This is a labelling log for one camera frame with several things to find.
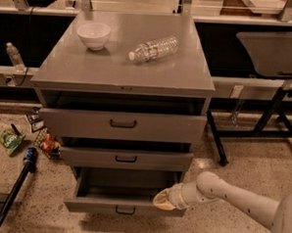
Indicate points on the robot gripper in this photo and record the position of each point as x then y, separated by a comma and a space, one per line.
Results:
177, 197

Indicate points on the grey bottom drawer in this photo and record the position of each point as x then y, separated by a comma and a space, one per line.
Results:
121, 191

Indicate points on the grey drawer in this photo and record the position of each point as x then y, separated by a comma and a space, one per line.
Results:
121, 191
128, 159
124, 126

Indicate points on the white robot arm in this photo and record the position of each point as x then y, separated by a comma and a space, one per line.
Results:
275, 216

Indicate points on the grey middle drawer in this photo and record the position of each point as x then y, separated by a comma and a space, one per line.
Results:
128, 159

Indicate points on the grey metal drawer cabinet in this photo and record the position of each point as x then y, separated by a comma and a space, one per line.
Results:
74, 77

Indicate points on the grey top drawer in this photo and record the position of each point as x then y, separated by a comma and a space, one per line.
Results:
124, 126

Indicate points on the orange snack bag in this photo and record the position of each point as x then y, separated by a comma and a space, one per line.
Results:
50, 144

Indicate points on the clear plastic bottle lying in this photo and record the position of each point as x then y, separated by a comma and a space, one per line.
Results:
154, 49

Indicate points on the black pole left floor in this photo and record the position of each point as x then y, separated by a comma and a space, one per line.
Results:
28, 167

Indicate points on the blue soda can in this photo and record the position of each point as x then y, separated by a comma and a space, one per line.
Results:
30, 157

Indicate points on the black white snack packet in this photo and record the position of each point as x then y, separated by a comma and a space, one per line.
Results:
36, 122

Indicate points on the green snack bag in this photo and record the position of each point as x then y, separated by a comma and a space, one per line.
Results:
10, 140

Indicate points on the white ceramic bowl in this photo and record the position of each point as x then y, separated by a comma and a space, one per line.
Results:
94, 35

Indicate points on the small water bottle standing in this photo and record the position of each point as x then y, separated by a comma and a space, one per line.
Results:
15, 57

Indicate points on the white wall outlet plate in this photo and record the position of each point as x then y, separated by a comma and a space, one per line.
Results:
235, 93

